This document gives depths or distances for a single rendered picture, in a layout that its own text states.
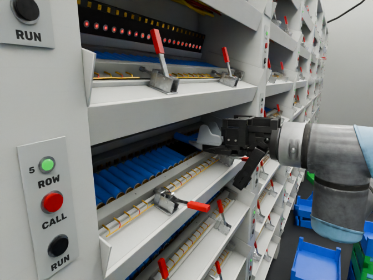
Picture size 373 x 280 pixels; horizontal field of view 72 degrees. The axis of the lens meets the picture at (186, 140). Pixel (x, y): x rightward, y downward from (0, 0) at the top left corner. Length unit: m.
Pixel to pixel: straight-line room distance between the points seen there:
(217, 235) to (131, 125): 0.48
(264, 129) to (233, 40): 0.36
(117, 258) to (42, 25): 0.27
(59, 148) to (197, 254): 0.48
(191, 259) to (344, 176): 0.36
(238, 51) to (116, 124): 0.58
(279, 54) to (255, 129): 0.98
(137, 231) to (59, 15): 0.28
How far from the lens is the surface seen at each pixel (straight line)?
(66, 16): 0.26
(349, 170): 0.52
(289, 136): 0.52
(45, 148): 0.24
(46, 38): 0.24
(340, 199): 0.54
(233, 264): 0.95
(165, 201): 0.43
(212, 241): 0.70
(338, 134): 0.52
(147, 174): 0.48
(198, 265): 0.64
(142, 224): 0.41
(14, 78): 0.23
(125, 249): 0.37
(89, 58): 0.25
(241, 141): 0.55
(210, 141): 0.59
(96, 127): 0.28
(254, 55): 0.80
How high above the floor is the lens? 1.11
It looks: 14 degrees down
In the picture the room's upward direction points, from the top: straight up
